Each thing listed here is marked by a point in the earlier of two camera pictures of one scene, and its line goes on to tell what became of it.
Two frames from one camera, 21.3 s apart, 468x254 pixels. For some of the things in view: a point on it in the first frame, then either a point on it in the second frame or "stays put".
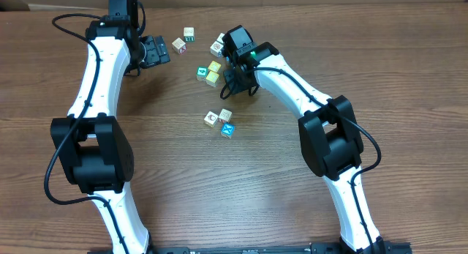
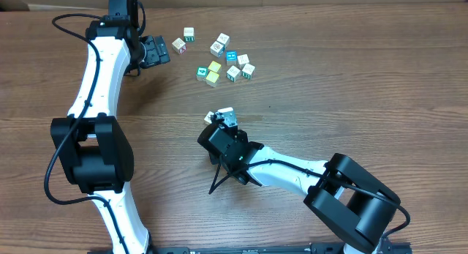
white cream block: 210,118 stays put
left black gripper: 157,49 stays put
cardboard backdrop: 97,0 stays put
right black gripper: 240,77 → 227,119
